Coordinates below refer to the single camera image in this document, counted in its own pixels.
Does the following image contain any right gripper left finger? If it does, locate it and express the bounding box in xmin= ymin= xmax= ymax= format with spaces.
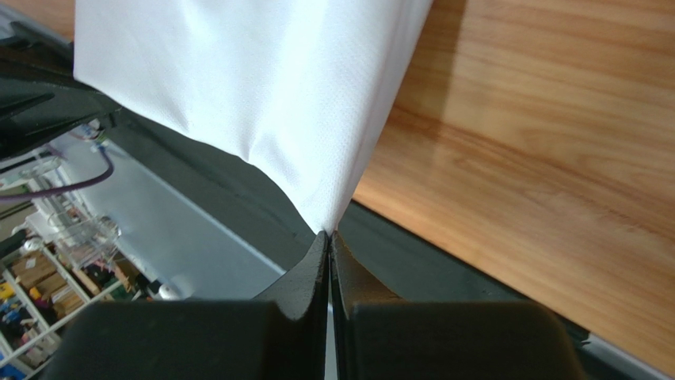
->
xmin=44 ymin=232 xmax=329 ymax=379

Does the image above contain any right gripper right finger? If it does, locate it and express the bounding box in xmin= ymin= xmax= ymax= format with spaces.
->
xmin=330 ymin=233 xmax=585 ymax=379

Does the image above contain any white t-shirt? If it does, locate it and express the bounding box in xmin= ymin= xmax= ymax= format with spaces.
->
xmin=74 ymin=1 xmax=431 ymax=233

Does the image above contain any background storage shelf clutter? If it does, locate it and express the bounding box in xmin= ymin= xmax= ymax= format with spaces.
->
xmin=1 ymin=145 xmax=156 ymax=379

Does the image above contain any aluminium frame rail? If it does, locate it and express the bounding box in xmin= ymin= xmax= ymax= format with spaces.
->
xmin=80 ymin=141 xmax=674 ymax=379

